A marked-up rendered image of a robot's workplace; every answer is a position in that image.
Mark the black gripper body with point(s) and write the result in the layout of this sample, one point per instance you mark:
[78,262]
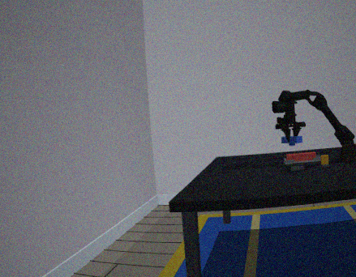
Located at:
[289,120]

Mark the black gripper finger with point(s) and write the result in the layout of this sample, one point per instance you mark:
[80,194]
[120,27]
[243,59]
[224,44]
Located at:
[287,134]
[296,131]

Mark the blue rectangular block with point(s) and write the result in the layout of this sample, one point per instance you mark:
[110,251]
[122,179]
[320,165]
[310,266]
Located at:
[293,140]

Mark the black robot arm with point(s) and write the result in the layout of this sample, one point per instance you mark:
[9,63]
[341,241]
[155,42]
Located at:
[288,99]

